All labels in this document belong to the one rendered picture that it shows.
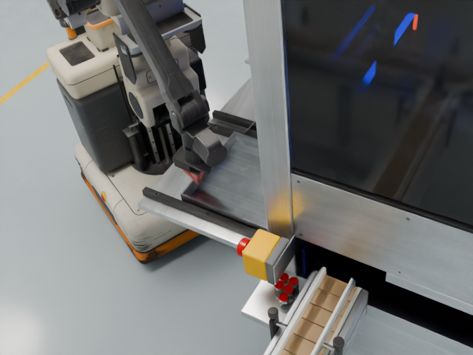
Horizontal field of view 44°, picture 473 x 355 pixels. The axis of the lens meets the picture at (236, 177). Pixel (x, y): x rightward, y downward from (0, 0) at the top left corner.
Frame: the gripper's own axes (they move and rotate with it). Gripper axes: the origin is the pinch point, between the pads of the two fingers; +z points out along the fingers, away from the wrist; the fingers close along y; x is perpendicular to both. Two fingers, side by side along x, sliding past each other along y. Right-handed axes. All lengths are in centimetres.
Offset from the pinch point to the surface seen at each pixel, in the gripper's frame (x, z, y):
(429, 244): -14, -29, 58
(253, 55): -13, -57, 24
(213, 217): -8.6, -0.5, 9.8
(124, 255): 15, 96, -57
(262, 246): -19.5, -15.6, 29.1
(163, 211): -11.1, 2.8, -3.7
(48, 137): 60, 105, -144
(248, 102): 35.5, 3.3, -5.3
